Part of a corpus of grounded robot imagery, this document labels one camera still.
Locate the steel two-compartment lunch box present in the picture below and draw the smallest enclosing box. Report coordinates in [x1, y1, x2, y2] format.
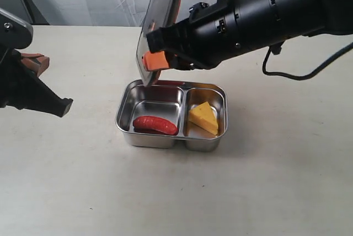
[115, 80, 228, 152]

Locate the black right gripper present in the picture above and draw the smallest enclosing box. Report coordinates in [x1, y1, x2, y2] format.
[142, 4, 248, 71]

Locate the dark transparent lid orange seal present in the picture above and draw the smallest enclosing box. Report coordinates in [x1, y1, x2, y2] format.
[136, 0, 181, 87]

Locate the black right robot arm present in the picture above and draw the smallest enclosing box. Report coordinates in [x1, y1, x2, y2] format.
[141, 0, 352, 71]

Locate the red toy sausage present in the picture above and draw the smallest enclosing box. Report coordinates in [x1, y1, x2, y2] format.
[132, 116, 179, 136]

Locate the yellow toy cheese wedge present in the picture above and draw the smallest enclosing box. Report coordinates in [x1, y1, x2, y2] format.
[188, 101, 218, 136]

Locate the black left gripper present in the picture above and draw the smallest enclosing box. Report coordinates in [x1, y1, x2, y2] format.
[1, 46, 73, 117]

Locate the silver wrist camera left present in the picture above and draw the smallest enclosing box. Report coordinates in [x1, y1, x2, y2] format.
[0, 8, 33, 49]

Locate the dark cabinet at left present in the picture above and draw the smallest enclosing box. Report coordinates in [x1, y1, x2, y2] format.
[1, 0, 49, 25]

